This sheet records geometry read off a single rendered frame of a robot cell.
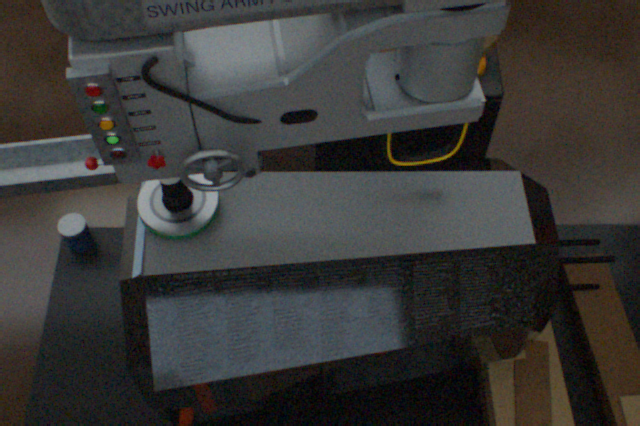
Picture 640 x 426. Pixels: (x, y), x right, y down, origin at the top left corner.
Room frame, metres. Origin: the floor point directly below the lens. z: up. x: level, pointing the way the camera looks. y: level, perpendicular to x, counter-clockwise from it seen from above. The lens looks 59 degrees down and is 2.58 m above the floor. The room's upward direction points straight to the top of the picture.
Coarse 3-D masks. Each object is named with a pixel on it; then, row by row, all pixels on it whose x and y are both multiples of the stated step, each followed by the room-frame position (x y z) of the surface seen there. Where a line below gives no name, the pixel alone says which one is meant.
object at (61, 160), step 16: (16, 144) 1.12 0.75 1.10; (32, 144) 1.12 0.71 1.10; (48, 144) 1.13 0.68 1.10; (64, 144) 1.13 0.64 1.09; (80, 144) 1.14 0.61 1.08; (0, 160) 1.10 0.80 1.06; (16, 160) 1.11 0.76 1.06; (32, 160) 1.11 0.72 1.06; (48, 160) 1.11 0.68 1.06; (64, 160) 1.11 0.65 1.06; (80, 160) 1.11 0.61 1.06; (224, 160) 1.09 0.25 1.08; (0, 176) 1.06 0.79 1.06; (16, 176) 1.06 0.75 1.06; (32, 176) 1.06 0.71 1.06; (48, 176) 1.03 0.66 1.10; (64, 176) 1.03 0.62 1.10; (80, 176) 1.03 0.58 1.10; (96, 176) 1.04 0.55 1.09; (112, 176) 1.04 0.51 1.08; (0, 192) 1.00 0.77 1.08; (16, 192) 1.01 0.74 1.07; (32, 192) 1.01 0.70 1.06
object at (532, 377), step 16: (528, 352) 0.95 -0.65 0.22; (544, 352) 0.95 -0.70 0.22; (528, 368) 0.89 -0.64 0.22; (544, 368) 0.89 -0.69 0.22; (528, 384) 0.84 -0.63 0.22; (544, 384) 0.84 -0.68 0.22; (528, 400) 0.79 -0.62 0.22; (544, 400) 0.79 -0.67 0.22; (528, 416) 0.74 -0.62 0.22; (544, 416) 0.74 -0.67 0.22
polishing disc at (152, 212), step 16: (192, 176) 1.20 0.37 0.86; (144, 192) 1.14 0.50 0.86; (160, 192) 1.14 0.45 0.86; (208, 192) 1.14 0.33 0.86; (144, 208) 1.09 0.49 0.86; (160, 208) 1.09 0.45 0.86; (192, 208) 1.09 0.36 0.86; (208, 208) 1.09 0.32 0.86; (160, 224) 1.04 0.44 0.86; (176, 224) 1.04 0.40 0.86; (192, 224) 1.04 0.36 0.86
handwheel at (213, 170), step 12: (192, 156) 0.98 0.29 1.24; (204, 156) 0.98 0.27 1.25; (216, 156) 0.99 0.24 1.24; (228, 156) 0.99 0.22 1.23; (180, 168) 0.98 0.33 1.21; (192, 168) 0.98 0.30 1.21; (204, 168) 0.99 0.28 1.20; (216, 168) 0.98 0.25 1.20; (240, 168) 0.99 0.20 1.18; (192, 180) 0.98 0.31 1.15; (216, 180) 0.98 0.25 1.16; (228, 180) 1.00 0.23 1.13; (240, 180) 0.99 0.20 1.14
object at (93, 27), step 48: (48, 0) 1.03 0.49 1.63; (96, 0) 1.01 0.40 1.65; (144, 0) 1.03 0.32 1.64; (192, 0) 1.04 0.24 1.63; (240, 0) 1.05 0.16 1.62; (288, 0) 1.07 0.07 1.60; (336, 0) 1.08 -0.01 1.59; (384, 0) 1.10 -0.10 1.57; (432, 0) 1.10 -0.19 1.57; (480, 0) 1.11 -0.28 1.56
